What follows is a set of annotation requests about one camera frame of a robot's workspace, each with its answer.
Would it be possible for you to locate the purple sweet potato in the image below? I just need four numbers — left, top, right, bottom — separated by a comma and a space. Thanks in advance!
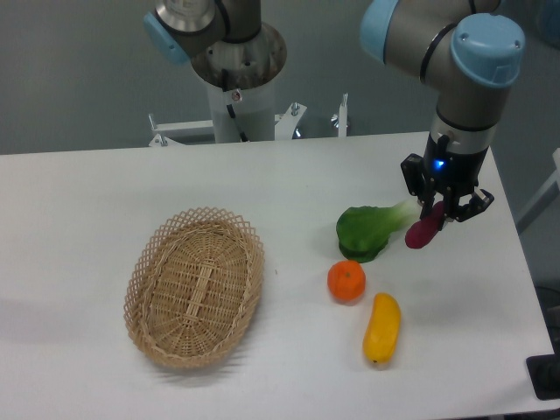
405, 201, 445, 249

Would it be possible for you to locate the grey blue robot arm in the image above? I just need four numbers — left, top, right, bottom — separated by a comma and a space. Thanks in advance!
143, 1, 525, 221

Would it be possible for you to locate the white metal base frame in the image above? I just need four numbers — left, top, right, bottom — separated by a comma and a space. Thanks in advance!
148, 93, 350, 147

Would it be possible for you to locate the yellow mango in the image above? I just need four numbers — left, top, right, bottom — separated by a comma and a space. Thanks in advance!
362, 292, 402, 365

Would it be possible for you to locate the black device at table edge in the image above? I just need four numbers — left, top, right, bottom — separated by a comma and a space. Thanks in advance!
526, 354, 559, 401

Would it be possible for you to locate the black cable on pedestal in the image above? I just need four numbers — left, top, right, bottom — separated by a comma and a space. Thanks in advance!
220, 68, 249, 143

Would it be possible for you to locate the white frame at right edge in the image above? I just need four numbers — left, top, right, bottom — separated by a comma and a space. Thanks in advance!
515, 149, 559, 235

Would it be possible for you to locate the orange tangerine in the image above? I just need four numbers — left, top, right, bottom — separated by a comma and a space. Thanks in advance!
327, 260, 366, 303

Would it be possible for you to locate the green bok choy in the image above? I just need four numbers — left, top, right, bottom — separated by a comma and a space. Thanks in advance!
335, 199, 420, 263

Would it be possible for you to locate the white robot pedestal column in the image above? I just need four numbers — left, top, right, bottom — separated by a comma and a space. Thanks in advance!
206, 82, 275, 142

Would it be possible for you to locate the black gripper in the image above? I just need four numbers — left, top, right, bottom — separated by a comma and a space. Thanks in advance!
401, 136, 494, 222

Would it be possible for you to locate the woven wicker basket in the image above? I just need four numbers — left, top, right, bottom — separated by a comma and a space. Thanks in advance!
123, 207, 264, 369

